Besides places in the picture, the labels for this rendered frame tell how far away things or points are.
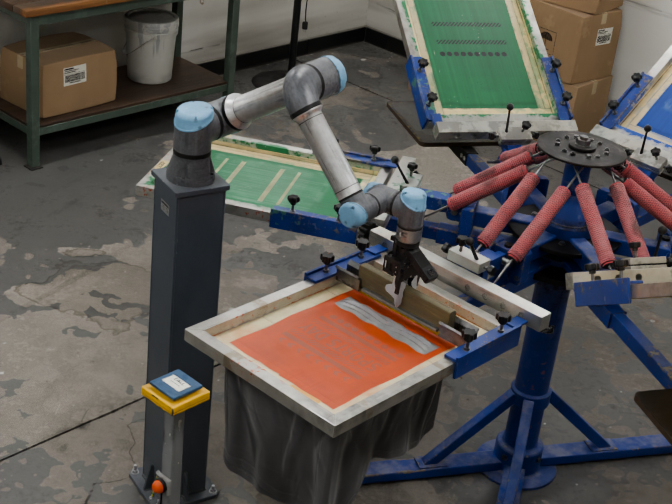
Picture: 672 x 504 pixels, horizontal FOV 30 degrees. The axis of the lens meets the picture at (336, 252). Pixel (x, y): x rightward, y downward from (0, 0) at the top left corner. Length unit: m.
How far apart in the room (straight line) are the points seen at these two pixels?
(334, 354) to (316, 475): 0.34
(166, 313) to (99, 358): 1.19
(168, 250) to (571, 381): 2.15
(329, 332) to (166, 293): 0.64
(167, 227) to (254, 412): 0.71
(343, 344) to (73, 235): 2.78
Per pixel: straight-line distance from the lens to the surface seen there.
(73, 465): 4.64
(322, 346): 3.57
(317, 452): 3.44
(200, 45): 8.15
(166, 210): 3.92
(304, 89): 3.54
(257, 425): 3.58
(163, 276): 4.03
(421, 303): 3.67
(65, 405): 4.94
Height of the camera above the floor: 2.83
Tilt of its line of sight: 27 degrees down
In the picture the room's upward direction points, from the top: 7 degrees clockwise
